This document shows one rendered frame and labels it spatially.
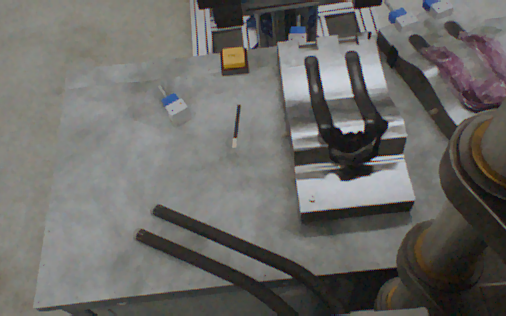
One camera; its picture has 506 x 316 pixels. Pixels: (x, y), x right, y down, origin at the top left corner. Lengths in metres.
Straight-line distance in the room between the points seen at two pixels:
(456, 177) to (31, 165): 2.22
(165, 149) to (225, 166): 0.17
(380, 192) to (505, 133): 0.80
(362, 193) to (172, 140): 0.52
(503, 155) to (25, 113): 2.45
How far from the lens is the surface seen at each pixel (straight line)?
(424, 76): 1.38
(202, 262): 1.15
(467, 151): 0.48
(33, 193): 2.45
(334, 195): 1.20
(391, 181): 1.23
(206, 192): 1.28
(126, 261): 1.26
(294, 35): 1.49
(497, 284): 0.71
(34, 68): 2.88
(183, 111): 1.37
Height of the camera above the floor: 1.93
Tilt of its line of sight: 59 degrees down
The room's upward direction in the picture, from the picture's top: 9 degrees counter-clockwise
